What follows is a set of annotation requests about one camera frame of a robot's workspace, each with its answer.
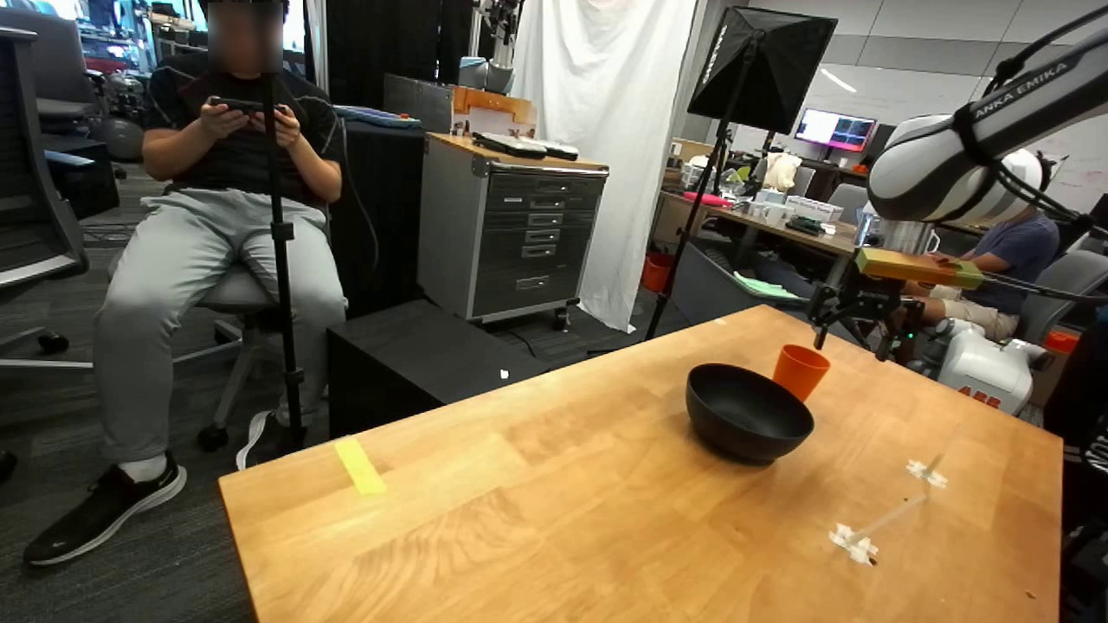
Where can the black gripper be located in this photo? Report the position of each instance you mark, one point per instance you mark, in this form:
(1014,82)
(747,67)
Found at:
(872,306)

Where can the orange plastic cup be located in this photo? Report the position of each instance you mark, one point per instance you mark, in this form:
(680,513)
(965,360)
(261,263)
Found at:
(801,371)

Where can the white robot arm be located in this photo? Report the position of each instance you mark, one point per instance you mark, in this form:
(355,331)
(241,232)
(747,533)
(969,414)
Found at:
(937,174)

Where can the black bowl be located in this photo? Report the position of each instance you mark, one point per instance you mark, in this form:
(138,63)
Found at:
(740,431)

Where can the cluttered wooden desk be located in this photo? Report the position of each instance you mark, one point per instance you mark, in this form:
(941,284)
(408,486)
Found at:
(785,231)

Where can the white ABB box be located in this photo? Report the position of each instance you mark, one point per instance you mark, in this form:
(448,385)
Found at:
(981,371)

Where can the black light stand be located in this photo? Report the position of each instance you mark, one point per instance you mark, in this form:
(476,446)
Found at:
(695,227)

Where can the colourful monitor screen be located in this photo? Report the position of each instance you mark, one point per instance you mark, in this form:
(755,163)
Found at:
(835,130)

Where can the grey padded chair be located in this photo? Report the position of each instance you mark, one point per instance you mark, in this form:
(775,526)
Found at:
(1079,280)

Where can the black softbox light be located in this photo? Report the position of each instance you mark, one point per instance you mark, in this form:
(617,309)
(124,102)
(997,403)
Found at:
(762,63)

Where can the white hanging curtain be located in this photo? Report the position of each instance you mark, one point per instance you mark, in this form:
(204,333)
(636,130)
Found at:
(600,115)

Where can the grey drawer cabinet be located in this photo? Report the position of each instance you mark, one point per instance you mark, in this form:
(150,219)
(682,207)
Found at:
(508,231)

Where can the black white tray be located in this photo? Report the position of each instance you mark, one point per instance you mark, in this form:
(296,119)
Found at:
(523,142)

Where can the orange cardboard box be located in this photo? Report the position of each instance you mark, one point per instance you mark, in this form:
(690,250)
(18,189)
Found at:
(491,113)

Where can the black floor box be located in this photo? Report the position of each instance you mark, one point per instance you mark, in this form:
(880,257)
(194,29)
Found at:
(403,358)

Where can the black draped cabinet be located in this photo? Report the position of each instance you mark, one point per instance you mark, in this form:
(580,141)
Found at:
(381,219)

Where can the yellow tape strip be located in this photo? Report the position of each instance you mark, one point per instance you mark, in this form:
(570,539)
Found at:
(357,466)

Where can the black curtain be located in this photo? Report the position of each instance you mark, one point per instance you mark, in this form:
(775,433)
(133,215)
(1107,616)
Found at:
(393,45)

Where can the thin black stand pole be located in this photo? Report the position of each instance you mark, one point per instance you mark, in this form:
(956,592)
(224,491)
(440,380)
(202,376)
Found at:
(281,263)

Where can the dark smartphone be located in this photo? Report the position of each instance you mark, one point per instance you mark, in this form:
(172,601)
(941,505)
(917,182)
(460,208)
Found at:
(245,102)

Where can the person in black shirt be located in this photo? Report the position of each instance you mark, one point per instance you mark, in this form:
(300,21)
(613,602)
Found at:
(173,263)

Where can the yellow green wrist camera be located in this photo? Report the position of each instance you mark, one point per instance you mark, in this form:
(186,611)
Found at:
(919,268)

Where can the grey office chair frame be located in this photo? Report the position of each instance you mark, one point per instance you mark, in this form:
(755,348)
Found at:
(38,174)

